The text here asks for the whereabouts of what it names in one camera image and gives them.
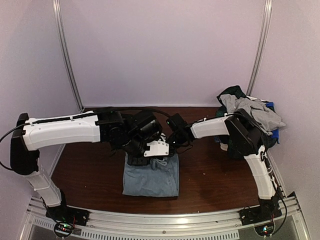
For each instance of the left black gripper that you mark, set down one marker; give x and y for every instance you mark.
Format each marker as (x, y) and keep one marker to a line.
(133, 161)

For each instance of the light blue denim skirt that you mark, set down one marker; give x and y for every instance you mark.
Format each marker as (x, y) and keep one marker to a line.
(159, 179)

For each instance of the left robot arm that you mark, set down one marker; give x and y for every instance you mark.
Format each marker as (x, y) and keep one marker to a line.
(32, 134)

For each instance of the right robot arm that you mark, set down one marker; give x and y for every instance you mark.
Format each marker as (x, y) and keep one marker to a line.
(246, 136)

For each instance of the blue checked cloth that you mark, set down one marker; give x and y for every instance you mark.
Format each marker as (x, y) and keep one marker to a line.
(218, 139)

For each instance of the grey shirt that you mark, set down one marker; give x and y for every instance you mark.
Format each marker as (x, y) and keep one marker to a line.
(266, 118)

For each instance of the dark green plaid garment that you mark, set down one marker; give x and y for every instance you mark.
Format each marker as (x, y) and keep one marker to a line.
(237, 91)

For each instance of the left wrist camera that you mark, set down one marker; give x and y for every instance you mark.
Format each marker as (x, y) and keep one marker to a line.
(156, 148)

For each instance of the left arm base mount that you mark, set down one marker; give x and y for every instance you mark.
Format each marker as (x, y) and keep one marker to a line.
(66, 218)

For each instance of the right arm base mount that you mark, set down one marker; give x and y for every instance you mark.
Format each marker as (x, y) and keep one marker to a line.
(262, 217)

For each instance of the aluminium front rail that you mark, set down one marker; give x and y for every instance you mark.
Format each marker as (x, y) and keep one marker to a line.
(217, 225)

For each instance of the left aluminium post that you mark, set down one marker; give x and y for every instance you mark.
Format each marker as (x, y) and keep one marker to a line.
(65, 54)

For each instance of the aluminium post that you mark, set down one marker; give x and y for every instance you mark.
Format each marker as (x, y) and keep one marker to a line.
(65, 54)
(263, 36)

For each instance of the right aluminium post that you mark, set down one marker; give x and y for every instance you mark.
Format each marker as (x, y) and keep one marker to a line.
(263, 36)

